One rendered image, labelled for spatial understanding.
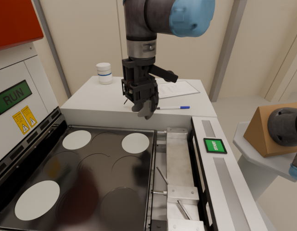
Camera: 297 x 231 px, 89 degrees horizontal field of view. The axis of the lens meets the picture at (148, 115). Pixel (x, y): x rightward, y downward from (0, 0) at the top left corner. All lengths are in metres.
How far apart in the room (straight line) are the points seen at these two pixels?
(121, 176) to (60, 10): 1.95
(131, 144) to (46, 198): 0.28
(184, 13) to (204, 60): 2.18
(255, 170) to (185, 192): 0.47
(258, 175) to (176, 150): 0.44
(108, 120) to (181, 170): 0.35
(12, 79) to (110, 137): 0.33
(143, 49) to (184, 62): 1.98
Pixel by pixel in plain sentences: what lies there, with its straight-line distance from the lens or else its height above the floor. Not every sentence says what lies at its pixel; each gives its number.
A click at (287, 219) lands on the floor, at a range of 1.73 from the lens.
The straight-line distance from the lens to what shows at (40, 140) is 0.64.
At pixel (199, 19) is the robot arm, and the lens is 0.30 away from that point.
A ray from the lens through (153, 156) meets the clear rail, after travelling 0.51.
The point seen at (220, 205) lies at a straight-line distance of 0.41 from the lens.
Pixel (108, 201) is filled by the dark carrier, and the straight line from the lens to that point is 0.46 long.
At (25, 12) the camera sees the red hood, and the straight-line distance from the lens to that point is 0.57.
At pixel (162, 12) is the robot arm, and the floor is 1.29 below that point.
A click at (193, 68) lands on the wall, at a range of 2.43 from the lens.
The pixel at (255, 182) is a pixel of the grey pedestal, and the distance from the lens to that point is 0.92.
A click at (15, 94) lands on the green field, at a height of 1.10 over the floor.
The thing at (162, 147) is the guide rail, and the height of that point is 0.85.
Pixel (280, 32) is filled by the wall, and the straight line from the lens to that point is 3.04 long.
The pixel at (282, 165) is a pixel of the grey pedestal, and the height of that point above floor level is 0.82.
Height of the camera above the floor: 1.30
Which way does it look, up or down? 36 degrees down
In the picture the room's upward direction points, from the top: straight up
